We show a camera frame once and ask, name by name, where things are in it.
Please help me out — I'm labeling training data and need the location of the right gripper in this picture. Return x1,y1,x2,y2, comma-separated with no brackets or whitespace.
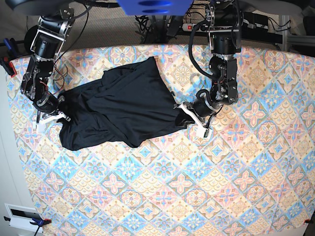
33,94,71,124

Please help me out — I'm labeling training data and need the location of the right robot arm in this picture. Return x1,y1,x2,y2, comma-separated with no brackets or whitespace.
20,6,74,124

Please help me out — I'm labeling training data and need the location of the white power strip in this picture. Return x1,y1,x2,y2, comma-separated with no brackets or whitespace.
182,23,196,32

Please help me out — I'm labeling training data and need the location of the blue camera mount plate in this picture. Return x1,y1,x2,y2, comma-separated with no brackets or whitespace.
117,0,193,16

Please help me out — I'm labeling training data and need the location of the white floor outlet box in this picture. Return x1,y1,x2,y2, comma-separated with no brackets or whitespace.
4,203,39,232

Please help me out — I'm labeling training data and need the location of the blue clamp upper left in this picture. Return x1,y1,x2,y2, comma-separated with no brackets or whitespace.
3,38,20,58

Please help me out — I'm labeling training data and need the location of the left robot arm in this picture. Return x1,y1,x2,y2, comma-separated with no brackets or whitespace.
175,0,243,128

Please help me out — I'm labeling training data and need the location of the black t-shirt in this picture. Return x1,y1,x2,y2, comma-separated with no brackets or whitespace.
59,57,186,151

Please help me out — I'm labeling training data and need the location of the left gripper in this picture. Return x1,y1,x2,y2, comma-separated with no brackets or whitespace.
174,97,223,128

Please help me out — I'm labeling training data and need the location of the blue clamp lower left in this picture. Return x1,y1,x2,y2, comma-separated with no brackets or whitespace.
3,215,52,236

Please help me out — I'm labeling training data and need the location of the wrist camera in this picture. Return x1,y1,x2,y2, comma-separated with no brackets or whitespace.
35,123,46,133
196,127,213,139

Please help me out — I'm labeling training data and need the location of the red black clamp left edge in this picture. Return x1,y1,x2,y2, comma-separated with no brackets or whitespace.
0,57,17,78

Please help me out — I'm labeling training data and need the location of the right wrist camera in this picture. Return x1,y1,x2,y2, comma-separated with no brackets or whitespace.
35,123,46,133

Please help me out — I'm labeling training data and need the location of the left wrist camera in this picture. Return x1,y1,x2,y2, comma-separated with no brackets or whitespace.
196,127,213,139

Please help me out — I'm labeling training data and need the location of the patterned tablecloth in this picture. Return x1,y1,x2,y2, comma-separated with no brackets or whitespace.
6,48,315,236

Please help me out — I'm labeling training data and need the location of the black round stool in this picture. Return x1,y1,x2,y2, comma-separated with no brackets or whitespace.
24,26,38,54

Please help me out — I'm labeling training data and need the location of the blue clamp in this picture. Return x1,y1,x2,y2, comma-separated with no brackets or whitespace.
3,215,52,236
3,38,20,58

